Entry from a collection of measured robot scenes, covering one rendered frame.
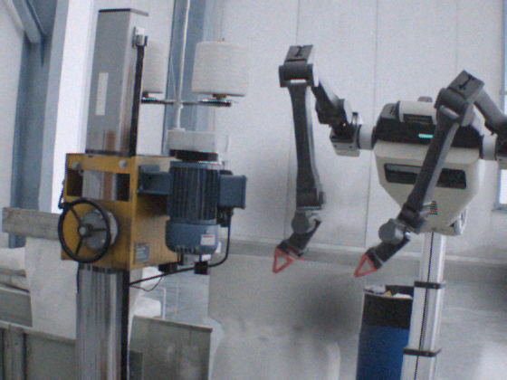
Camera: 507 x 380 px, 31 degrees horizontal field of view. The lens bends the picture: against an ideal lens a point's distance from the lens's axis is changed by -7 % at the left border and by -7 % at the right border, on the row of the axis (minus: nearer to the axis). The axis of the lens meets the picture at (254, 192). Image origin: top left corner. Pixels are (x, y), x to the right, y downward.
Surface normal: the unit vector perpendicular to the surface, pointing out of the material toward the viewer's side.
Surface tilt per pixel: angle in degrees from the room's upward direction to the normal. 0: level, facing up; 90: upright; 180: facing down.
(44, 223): 90
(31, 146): 90
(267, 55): 90
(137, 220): 90
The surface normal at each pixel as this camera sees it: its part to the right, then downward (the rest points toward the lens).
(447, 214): -0.36, 0.66
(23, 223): -0.37, 0.03
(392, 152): -0.22, -0.75
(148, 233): 0.93, 0.08
